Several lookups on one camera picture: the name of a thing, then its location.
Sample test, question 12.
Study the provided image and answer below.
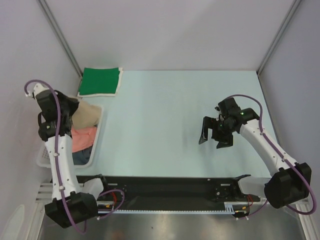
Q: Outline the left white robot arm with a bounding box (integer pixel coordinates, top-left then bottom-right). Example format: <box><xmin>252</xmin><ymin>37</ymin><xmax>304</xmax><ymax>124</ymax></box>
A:
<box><xmin>24</xmin><ymin>79</ymin><xmax>111</xmax><ymax>229</ymax></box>

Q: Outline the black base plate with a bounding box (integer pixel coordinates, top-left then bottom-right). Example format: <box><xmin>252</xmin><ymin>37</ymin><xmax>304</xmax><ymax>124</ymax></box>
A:
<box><xmin>74</xmin><ymin>174</ymin><xmax>262</xmax><ymax>211</ymax></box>

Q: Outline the white plastic basket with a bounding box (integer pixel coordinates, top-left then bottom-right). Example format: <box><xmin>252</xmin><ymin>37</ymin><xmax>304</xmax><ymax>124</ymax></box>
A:
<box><xmin>36</xmin><ymin>104</ymin><xmax>105</xmax><ymax>169</ymax></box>

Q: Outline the blue grey t shirt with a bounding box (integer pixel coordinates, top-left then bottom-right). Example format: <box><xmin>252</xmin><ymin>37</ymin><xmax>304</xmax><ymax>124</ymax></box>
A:
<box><xmin>72</xmin><ymin>148</ymin><xmax>92</xmax><ymax>166</ymax></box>

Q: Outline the beige t shirt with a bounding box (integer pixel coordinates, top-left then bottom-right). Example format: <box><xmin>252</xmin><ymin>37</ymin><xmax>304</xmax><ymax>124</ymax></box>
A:
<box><xmin>72</xmin><ymin>99</ymin><xmax>102</xmax><ymax>130</ymax></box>

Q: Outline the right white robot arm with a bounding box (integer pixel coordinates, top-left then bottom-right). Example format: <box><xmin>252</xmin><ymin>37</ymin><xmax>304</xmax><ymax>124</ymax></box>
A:
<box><xmin>198</xmin><ymin>95</ymin><xmax>317</xmax><ymax>209</ymax></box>

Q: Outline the folded white t shirt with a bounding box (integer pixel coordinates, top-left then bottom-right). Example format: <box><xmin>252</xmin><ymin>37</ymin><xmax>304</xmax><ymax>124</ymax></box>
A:
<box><xmin>76</xmin><ymin>66</ymin><xmax>124</xmax><ymax>98</ymax></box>

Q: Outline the aluminium rail frame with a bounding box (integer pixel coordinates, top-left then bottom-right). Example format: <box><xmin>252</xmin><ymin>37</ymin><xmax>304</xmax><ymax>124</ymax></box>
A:
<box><xmin>34</xmin><ymin>182</ymin><xmax>311</xmax><ymax>240</ymax></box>

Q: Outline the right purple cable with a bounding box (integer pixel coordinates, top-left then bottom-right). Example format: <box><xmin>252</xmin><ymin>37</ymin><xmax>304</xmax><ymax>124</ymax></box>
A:
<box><xmin>228</xmin><ymin>94</ymin><xmax>317</xmax><ymax>222</ymax></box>

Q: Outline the white slotted cable duct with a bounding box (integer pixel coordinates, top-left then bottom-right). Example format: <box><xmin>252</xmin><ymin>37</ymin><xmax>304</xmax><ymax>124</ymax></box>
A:
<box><xmin>113</xmin><ymin>203</ymin><xmax>249</xmax><ymax>216</ymax></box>

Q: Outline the pink t shirt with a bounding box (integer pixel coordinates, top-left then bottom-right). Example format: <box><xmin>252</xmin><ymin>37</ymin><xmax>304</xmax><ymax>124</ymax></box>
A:
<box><xmin>71</xmin><ymin>126</ymin><xmax>97</xmax><ymax>153</ymax></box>

